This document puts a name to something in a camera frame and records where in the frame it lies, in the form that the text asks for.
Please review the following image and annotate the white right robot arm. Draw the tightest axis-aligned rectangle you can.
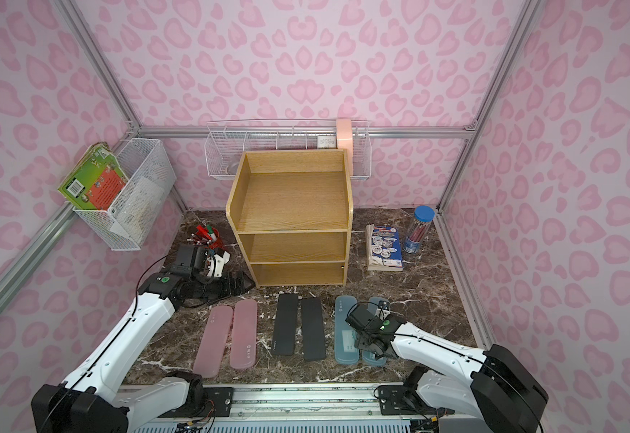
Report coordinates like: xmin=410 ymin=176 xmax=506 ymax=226
xmin=346 ymin=302 xmax=549 ymax=432

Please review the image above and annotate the blue illustrated book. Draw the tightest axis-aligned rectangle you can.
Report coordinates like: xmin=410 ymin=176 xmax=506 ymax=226
xmin=365 ymin=225 xmax=403 ymax=272

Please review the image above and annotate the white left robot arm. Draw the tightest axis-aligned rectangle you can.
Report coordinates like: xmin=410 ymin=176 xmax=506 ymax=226
xmin=31 ymin=272 xmax=255 ymax=432

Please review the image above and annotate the green red booklet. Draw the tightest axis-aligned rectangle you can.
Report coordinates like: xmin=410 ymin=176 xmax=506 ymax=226
xmin=58 ymin=142 xmax=128 ymax=211

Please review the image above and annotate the white wire back basket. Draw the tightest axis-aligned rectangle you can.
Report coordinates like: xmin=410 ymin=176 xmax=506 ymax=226
xmin=204 ymin=120 xmax=374 ymax=181

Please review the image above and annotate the teal pencil case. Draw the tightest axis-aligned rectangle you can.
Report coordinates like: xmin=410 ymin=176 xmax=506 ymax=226
xmin=335 ymin=295 xmax=360 ymax=366
xmin=361 ymin=297 xmax=389 ymax=367

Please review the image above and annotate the red pen cup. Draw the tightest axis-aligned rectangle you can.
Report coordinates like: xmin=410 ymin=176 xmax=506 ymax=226
xmin=188 ymin=224 xmax=226 ymax=255

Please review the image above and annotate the wooden three-tier shelf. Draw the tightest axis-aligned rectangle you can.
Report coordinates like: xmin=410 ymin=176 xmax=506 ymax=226
xmin=226 ymin=150 xmax=354 ymax=287

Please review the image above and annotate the white paper sheet in basket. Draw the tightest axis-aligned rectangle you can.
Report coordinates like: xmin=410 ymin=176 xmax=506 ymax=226
xmin=110 ymin=177 xmax=162 ymax=244

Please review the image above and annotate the white wire side basket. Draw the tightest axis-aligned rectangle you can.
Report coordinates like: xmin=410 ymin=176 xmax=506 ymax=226
xmin=75 ymin=138 xmax=177 ymax=251

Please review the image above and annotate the pink tape roll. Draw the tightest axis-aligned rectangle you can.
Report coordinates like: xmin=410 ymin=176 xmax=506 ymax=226
xmin=336 ymin=118 xmax=354 ymax=176

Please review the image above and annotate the pink pencil case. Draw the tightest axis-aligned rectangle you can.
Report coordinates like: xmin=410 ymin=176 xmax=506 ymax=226
xmin=229 ymin=299 xmax=258 ymax=370
xmin=193 ymin=306 xmax=234 ymax=378

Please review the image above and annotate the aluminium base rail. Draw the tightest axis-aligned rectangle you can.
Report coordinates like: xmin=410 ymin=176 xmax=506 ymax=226
xmin=113 ymin=382 xmax=533 ymax=433

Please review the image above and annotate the small white box in basket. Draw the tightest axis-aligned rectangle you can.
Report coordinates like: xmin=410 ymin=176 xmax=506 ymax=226
xmin=317 ymin=135 xmax=338 ymax=149

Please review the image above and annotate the blue-capped pencil tube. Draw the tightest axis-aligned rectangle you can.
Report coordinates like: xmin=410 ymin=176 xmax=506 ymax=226
xmin=403 ymin=205 xmax=436 ymax=254

